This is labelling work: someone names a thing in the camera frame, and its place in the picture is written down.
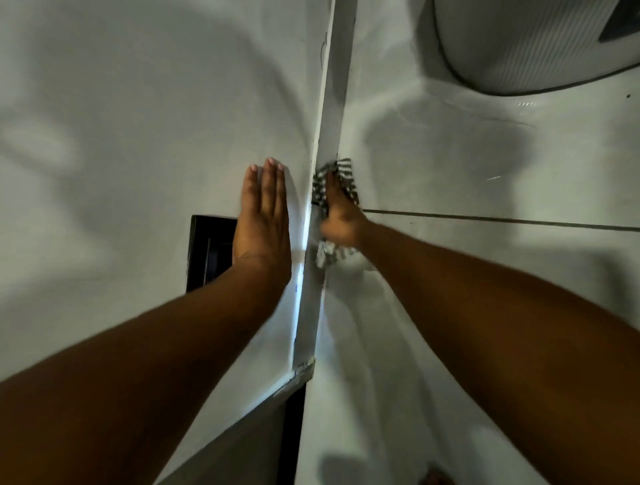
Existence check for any person's right hand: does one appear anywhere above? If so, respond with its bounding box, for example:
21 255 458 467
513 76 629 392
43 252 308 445
320 171 375 250

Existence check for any person's left hand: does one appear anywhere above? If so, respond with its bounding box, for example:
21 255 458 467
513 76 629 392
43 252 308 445
232 158 293 286

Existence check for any black white checkered cloth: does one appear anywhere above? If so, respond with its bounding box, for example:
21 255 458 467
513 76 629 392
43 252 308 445
311 158 362 269

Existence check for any person's left forearm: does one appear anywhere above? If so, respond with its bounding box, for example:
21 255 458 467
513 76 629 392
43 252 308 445
0 256 290 485

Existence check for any person's right forearm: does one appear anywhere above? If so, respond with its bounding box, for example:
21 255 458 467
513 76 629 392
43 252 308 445
356 221 640 485

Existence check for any white door panel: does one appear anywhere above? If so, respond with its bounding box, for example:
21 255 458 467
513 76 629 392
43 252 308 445
0 0 359 485

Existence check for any white air conditioner unit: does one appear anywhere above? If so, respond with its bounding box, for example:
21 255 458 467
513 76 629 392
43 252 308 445
432 0 640 97

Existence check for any black rectangular wall panel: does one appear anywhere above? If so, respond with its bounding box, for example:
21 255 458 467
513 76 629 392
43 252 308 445
186 215 239 294

